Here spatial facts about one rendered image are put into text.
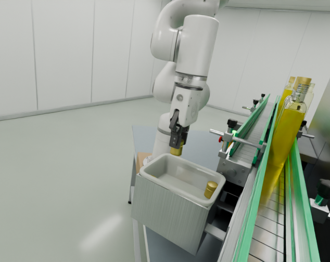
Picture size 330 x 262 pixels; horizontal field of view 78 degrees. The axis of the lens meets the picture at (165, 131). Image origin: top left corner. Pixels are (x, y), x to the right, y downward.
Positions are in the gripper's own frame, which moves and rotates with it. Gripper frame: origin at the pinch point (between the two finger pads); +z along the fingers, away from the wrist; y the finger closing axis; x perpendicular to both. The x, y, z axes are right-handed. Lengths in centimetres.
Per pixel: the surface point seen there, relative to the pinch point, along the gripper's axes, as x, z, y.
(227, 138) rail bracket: -11.6, -1.7, 9.6
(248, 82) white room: 60, 7, 608
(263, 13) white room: 71, -174, 606
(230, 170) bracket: -15.3, 7.9, 9.3
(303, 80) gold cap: -26.5, -21.6, 25.8
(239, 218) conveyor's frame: -21.5, 6.0, -13.9
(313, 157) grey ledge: -40, 6, 42
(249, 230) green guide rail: -22.6, -2.4, -26.8
